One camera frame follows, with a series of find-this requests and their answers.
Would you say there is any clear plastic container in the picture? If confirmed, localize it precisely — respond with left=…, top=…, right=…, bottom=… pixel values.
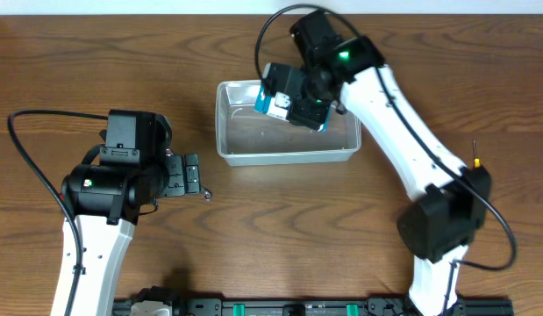
left=215, top=80, right=361, bottom=166

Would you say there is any silver double ring wrench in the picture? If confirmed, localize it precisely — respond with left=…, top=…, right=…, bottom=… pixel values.
left=200, top=188, right=212, bottom=202

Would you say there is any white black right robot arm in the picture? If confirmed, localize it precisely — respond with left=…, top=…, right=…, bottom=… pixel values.
left=256, top=5, right=491, bottom=315

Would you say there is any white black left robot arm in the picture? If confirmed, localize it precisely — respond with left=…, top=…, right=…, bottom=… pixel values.
left=51, top=110, right=212, bottom=315

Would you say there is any black mounting rail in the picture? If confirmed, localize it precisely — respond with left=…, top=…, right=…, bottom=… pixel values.
left=111, top=285, right=516, bottom=316

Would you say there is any slim yellow black screwdriver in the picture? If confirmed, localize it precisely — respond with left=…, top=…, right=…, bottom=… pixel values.
left=472, top=140, right=482, bottom=169

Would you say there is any blue white bit set box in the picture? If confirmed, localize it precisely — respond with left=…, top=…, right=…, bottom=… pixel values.
left=254, top=86, right=330, bottom=133

